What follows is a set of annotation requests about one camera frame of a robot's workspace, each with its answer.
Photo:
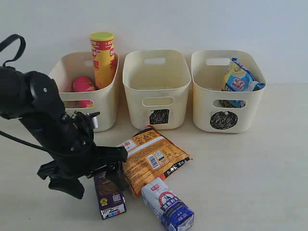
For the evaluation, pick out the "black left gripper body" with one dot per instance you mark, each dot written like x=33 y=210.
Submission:
x=78 y=159

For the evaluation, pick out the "cream bin with triangle mark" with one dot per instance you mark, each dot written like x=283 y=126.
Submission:
x=105 y=101

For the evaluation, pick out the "blue white milk carton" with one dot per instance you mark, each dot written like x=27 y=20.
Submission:
x=171 y=211

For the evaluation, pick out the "blue instant noodle packet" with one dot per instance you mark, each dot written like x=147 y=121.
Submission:
x=239 y=79

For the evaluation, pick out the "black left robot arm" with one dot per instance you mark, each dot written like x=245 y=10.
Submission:
x=33 y=98

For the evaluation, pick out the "cream bin with square mark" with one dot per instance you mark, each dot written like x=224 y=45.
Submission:
x=156 y=85

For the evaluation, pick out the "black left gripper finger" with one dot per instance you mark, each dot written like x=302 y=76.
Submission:
x=72 y=187
x=117 y=177

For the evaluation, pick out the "purple small carton box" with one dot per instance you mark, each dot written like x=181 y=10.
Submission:
x=111 y=201

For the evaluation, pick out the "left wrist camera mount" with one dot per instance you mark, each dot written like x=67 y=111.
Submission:
x=86 y=122

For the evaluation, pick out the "orange instant noodle packet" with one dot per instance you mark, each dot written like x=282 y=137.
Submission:
x=150 y=155

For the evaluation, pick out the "cream bin with circle mark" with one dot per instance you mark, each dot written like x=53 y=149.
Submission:
x=215 y=110

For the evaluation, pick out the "pink Lays chips can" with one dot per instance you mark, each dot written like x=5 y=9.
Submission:
x=84 y=84

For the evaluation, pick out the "yellow Lays chips can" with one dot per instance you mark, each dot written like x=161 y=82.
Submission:
x=104 y=63

